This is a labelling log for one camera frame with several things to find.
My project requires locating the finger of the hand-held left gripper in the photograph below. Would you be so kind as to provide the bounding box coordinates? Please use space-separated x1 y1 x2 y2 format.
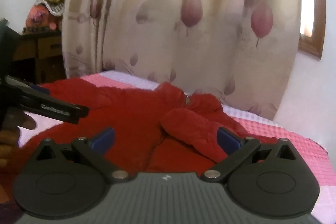
18 91 89 125
1 75 51 95

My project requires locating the pink stuffed toy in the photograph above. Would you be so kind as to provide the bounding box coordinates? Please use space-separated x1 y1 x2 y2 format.
23 0 66 32

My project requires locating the person's left hand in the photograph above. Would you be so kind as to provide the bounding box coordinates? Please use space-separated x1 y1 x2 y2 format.
0 111 36 170

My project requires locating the cream floral curtain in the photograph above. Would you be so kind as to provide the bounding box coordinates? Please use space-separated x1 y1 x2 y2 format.
61 0 302 119

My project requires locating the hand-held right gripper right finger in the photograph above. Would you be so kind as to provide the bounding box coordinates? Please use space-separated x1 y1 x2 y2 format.
201 126 297 184

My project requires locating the red puffer jacket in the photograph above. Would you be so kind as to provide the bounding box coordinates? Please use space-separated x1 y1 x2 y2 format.
5 77 279 188

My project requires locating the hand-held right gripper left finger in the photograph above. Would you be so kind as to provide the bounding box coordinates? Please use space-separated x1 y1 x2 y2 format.
36 126 135 184

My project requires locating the pink checked bed sheet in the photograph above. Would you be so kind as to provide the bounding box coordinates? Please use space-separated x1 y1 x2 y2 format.
16 70 328 216

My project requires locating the dark wooden cabinet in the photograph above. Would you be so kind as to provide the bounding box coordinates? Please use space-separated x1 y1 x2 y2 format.
12 30 66 85

